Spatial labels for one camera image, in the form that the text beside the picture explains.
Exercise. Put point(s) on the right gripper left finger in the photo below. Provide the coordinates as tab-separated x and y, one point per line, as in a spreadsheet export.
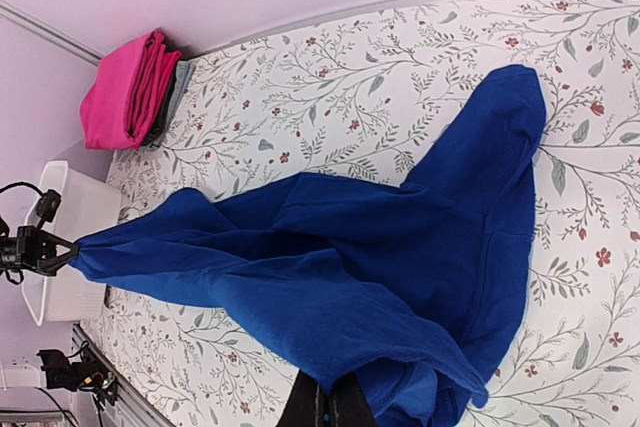
307	405

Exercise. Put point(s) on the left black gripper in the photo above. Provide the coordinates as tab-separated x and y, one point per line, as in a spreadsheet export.
35	250

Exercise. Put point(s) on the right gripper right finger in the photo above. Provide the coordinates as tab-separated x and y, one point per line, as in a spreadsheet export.
348	406

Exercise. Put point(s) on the blue t-shirt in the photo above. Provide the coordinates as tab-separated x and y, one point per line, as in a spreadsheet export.
418	289

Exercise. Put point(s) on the folded pink garment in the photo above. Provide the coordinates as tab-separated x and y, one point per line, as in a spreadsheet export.
131	84

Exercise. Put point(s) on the folded grey garment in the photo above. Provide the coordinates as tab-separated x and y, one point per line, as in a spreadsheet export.
177	86

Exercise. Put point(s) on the floral table cloth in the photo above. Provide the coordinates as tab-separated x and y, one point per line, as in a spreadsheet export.
365	98

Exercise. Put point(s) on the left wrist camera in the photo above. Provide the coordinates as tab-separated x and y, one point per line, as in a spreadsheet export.
47	206

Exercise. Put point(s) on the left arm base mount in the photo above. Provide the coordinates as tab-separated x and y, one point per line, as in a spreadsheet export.
72	373

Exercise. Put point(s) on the aluminium front rail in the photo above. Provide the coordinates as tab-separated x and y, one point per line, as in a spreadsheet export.
122	404

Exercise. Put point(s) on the left aluminium frame post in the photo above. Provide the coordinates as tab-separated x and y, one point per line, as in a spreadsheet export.
48	33

